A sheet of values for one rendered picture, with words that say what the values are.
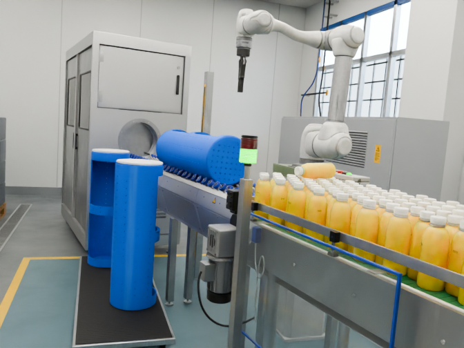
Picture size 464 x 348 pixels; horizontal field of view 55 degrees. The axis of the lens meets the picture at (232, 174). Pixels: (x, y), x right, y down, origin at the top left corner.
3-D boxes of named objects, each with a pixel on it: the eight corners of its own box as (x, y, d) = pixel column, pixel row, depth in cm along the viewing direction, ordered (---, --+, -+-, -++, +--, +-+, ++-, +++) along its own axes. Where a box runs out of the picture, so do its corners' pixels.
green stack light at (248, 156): (250, 161, 167) (251, 148, 166) (259, 163, 161) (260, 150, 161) (235, 161, 164) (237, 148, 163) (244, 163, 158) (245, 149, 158)
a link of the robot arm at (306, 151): (315, 158, 288) (319, 124, 286) (332, 161, 271) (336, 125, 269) (293, 157, 281) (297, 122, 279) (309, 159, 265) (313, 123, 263)
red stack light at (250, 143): (251, 148, 166) (252, 138, 166) (260, 150, 161) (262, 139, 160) (237, 148, 163) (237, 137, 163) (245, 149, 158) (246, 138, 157)
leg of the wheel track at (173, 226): (171, 302, 318) (176, 217, 311) (174, 306, 313) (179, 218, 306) (163, 304, 315) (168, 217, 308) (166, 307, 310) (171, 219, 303)
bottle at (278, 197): (266, 222, 184) (269, 180, 182) (281, 222, 187) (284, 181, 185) (272, 226, 178) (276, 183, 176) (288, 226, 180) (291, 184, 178)
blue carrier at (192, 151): (189, 169, 336) (194, 132, 334) (246, 187, 259) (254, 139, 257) (152, 165, 322) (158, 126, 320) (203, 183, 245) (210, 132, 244)
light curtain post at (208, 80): (197, 277, 375) (210, 72, 357) (200, 279, 370) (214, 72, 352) (190, 277, 373) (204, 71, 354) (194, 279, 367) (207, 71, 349)
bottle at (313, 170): (333, 159, 195) (302, 160, 186) (338, 174, 193) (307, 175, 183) (323, 166, 200) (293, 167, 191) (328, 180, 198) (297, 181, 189)
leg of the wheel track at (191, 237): (189, 300, 324) (195, 216, 318) (192, 303, 319) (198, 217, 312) (181, 301, 322) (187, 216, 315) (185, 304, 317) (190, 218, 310)
